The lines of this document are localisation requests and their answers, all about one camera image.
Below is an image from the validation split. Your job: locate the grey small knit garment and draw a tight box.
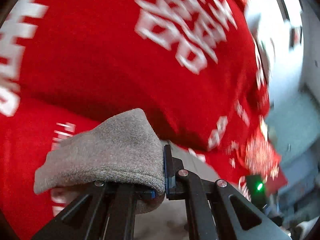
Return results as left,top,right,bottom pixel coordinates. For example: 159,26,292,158
34,108,165,214

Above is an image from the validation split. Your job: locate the black device with green light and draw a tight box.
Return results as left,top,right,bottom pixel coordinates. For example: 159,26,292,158
246,175,267,211

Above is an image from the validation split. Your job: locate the red blanket with white print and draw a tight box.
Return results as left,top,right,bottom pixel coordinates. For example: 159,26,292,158
1,0,280,239

